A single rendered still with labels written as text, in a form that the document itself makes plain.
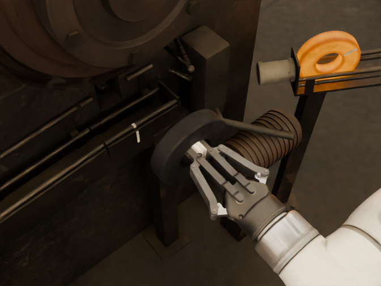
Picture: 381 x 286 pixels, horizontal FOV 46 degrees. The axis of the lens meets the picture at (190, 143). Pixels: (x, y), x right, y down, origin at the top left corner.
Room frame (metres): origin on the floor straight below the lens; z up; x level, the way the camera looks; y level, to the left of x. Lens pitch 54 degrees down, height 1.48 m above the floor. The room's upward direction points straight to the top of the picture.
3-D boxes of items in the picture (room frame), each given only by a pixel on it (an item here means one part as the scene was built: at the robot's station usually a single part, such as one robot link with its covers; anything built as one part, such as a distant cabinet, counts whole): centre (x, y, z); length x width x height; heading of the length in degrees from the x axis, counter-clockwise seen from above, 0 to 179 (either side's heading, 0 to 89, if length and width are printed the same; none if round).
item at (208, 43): (0.79, -0.03, 0.68); 0.11 x 0.08 x 0.24; 40
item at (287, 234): (0.29, -0.15, 0.83); 0.09 x 0.06 x 0.09; 130
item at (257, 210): (0.34, -0.10, 0.83); 0.09 x 0.08 x 0.07; 40
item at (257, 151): (0.73, -0.20, 0.27); 0.22 x 0.13 x 0.53; 130
